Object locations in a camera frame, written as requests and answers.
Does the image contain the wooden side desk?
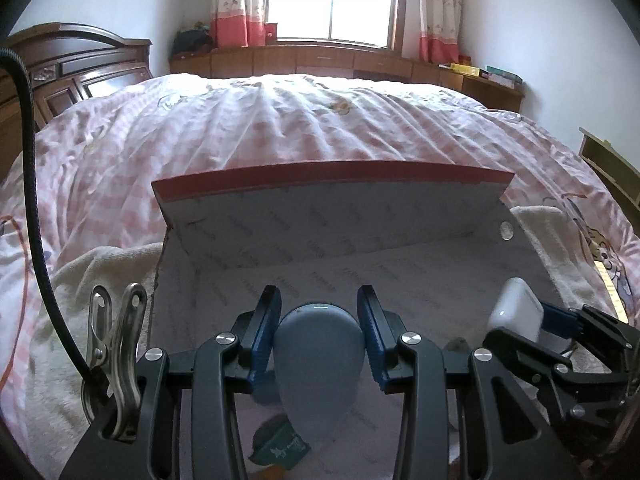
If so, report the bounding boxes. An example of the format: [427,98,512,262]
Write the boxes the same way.
[462,74,526,112]

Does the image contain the white and pink curtain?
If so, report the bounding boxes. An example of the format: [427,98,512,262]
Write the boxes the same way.
[210,0,271,50]
[417,0,461,63]

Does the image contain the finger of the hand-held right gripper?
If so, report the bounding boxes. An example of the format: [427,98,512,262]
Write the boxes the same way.
[542,302,638,356]
[481,327,636,423]

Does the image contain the black braided cable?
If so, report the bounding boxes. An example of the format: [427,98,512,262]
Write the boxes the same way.
[0,47,101,386]

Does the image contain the metal spring clip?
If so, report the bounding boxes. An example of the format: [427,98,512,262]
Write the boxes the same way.
[80,282,148,443]

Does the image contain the white earbud case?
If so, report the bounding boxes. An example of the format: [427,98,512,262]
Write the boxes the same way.
[487,277,545,346]

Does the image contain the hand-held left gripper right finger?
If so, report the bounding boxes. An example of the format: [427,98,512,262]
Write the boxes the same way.
[356,285,583,480]

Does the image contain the dark wooden headboard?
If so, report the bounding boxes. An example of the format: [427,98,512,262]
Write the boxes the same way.
[0,22,153,181]

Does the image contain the long wooden window cabinet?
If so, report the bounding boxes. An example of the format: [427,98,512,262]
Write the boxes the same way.
[169,42,466,92]

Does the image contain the red cardboard box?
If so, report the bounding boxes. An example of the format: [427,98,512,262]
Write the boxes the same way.
[147,160,571,480]

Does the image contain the yellow book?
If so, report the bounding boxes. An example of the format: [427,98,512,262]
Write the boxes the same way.
[439,62,483,78]

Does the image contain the pink checked bed quilt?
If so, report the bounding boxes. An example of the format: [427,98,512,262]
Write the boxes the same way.
[0,74,640,441]

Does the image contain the dark bag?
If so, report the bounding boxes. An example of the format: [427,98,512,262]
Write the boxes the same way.
[172,27,216,56]

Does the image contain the olive wooden frame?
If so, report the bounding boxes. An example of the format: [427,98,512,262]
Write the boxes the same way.
[579,127,640,216]

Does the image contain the light blue toy shoe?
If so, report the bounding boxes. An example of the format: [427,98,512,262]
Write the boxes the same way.
[272,302,367,443]

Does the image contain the white fleece blanket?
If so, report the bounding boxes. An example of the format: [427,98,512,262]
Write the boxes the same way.
[25,205,621,480]

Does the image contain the green printed card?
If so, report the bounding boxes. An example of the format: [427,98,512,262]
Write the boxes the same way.
[249,420,311,468]

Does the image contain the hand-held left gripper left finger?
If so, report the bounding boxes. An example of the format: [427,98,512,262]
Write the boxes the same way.
[60,285,282,480]

